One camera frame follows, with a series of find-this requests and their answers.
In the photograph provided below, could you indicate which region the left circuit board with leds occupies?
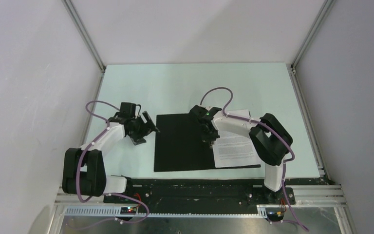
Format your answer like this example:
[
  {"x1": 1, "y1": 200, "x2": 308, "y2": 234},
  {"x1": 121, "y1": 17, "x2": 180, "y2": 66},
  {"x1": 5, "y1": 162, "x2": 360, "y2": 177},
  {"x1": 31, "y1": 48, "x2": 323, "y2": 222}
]
[{"x1": 120, "y1": 206, "x2": 138, "y2": 215}]

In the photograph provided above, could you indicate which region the red folder black inside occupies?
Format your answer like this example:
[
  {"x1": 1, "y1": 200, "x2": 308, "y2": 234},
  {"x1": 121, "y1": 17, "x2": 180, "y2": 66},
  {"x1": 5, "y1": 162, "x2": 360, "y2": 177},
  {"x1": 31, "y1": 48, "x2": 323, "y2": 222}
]
[{"x1": 154, "y1": 114, "x2": 261, "y2": 172}]

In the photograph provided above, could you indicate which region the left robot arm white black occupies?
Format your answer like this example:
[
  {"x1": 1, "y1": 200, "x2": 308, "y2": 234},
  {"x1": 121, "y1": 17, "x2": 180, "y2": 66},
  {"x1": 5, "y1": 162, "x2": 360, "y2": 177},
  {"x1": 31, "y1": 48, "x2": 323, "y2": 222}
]
[{"x1": 62, "y1": 102, "x2": 159, "y2": 203}]

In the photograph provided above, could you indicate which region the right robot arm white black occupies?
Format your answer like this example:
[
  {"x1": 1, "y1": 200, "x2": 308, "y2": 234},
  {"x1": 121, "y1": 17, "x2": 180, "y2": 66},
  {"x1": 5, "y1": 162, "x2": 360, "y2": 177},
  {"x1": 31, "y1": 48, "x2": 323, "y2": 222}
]
[{"x1": 189, "y1": 105, "x2": 295, "y2": 204}]

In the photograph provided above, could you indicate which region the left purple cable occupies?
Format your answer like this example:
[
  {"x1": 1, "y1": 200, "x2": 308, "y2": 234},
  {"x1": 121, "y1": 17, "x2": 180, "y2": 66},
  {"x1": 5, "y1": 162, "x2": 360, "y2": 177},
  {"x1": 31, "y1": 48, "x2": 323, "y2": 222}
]
[{"x1": 76, "y1": 100, "x2": 150, "y2": 225}]

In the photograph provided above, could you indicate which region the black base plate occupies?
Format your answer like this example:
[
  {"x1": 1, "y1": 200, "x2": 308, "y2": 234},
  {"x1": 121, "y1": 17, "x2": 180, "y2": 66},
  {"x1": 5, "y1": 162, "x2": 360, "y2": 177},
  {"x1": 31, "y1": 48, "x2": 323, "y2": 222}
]
[{"x1": 74, "y1": 176, "x2": 330, "y2": 215}]

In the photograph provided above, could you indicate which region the aluminium frame post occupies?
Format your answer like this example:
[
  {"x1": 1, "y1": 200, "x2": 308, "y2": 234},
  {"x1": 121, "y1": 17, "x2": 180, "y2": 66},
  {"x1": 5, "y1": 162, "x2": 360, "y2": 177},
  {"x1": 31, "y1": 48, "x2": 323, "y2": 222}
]
[
  {"x1": 62, "y1": 0, "x2": 106, "y2": 73},
  {"x1": 290, "y1": 0, "x2": 336, "y2": 74}
]

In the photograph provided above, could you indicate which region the grey slotted cable duct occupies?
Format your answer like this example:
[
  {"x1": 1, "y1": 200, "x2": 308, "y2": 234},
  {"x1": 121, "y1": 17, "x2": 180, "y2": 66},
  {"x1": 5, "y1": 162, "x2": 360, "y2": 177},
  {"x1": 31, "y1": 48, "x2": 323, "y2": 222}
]
[{"x1": 64, "y1": 206, "x2": 267, "y2": 218}]

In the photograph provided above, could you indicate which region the right aluminium frame post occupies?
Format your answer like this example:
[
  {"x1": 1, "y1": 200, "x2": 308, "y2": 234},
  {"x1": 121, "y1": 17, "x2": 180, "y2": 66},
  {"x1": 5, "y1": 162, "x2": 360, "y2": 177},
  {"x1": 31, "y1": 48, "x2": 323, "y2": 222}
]
[{"x1": 290, "y1": 0, "x2": 336, "y2": 74}]

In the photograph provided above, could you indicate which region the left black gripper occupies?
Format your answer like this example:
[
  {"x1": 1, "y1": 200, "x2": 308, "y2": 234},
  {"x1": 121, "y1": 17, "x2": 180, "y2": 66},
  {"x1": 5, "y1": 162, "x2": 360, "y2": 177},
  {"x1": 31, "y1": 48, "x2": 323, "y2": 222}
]
[{"x1": 128, "y1": 112, "x2": 159, "y2": 145}]

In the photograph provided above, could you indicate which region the left aluminium frame post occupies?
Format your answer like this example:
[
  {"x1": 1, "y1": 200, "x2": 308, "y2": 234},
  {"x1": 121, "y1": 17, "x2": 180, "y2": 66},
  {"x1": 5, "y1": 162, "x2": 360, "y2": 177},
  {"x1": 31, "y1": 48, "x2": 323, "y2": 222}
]
[{"x1": 62, "y1": 0, "x2": 106, "y2": 73}]

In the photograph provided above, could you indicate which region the right circuit board with wires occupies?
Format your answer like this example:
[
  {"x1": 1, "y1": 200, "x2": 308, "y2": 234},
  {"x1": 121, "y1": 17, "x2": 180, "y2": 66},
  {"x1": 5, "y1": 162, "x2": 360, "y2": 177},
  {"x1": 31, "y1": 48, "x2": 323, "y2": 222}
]
[{"x1": 266, "y1": 211, "x2": 285, "y2": 223}]

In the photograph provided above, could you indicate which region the printed paper sheet top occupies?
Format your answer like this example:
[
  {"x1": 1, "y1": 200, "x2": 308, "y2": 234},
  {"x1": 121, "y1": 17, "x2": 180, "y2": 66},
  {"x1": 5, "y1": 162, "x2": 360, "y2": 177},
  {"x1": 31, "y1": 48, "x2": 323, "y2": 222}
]
[{"x1": 212, "y1": 111, "x2": 262, "y2": 168}]

